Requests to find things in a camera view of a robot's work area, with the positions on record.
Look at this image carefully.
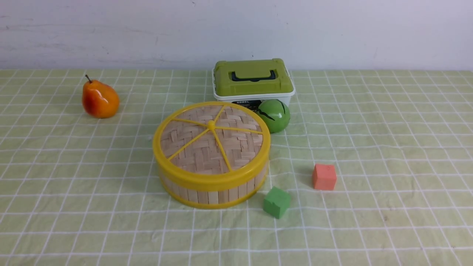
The green toy ball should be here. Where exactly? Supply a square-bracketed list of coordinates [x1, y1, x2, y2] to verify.
[256, 99, 291, 133]

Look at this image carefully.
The green lidded storage box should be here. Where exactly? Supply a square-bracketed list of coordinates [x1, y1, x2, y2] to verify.
[212, 58, 296, 110]

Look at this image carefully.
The green foam cube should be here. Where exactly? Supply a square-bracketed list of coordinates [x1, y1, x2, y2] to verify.
[262, 186, 291, 219]

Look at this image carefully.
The green checkered tablecloth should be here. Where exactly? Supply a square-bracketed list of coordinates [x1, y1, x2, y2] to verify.
[0, 69, 473, 266]

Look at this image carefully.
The orange toy pear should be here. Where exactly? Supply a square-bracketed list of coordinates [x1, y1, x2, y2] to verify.
[82, 74, 120, 119]

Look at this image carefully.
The yellow bamboo steamer lid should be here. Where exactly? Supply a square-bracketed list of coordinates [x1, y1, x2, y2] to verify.
[153, 102, 270, 191]

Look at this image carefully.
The red foam cube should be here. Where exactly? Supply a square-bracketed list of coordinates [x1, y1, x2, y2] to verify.
[312, 164, 337, 191]

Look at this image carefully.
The yellow bamboo steamer basket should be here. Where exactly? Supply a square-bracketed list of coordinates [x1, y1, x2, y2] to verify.
[159, 162, 270, 210]

